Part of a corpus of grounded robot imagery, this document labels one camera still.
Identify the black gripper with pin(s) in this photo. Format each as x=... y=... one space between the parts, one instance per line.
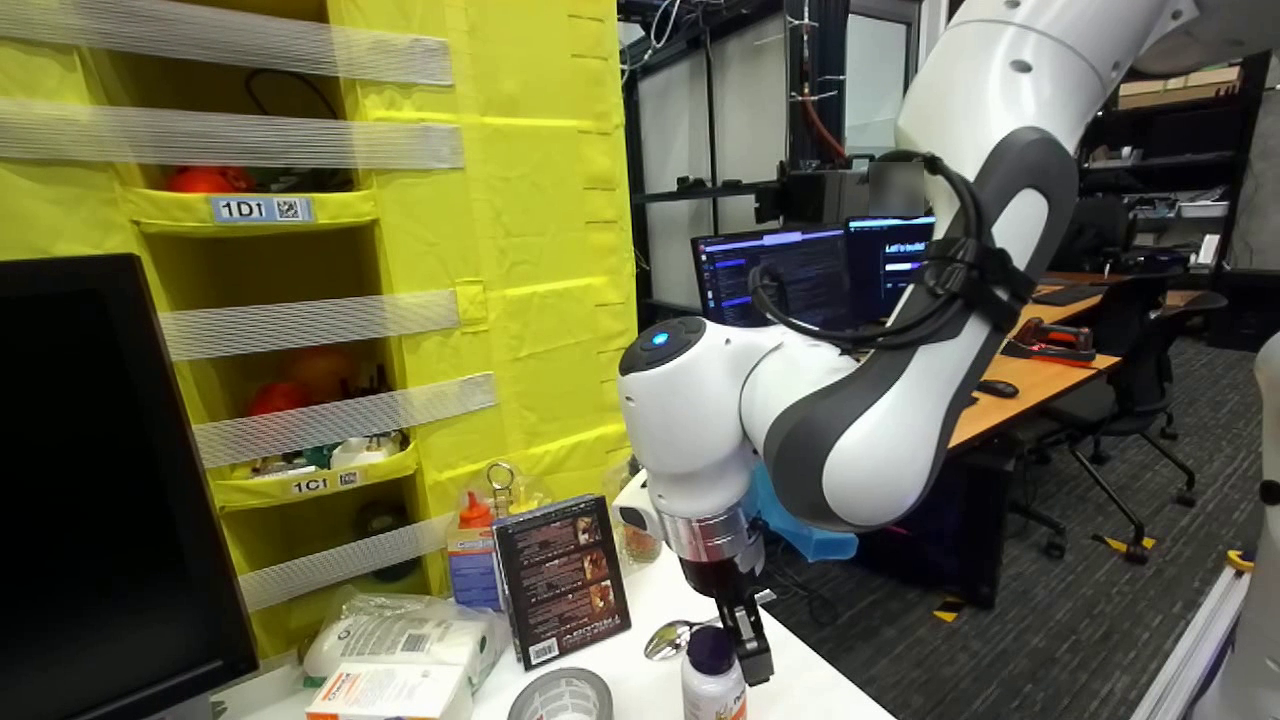
x=720 y=557

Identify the white bottle with black lid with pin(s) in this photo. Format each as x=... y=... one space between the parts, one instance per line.
x=709 y=676

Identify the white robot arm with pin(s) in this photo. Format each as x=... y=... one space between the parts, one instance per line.
x=853 y=427

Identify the orange capped spray bottle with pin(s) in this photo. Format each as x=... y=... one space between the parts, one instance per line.
x=472 y=569

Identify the white table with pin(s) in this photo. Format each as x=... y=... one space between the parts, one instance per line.
x=643 y=667

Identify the glass jar with items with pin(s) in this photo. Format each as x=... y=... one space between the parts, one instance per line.
x=636 y=533

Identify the dark picture box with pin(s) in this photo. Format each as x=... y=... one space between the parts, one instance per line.
x=562 y=582

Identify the grey tape roll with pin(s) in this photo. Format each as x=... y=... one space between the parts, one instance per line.
x=567 y=692

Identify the white orange carton box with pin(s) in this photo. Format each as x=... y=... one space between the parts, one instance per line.
x=433 y=685

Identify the wide code monitor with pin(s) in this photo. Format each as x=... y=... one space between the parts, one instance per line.
x=796 y=267

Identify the white plastic bag item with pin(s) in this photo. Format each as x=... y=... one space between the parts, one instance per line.
x=379 y=625

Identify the wooden desk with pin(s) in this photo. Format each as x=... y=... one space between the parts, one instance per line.
x=1073 y=334

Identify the black office chair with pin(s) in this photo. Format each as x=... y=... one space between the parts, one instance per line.
x=1097 y=243

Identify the yellow fabric shelf unit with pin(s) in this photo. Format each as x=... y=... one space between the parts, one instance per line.
x=389 y=251

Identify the black monitor on table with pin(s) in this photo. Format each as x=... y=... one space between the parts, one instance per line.
x=118 y=593

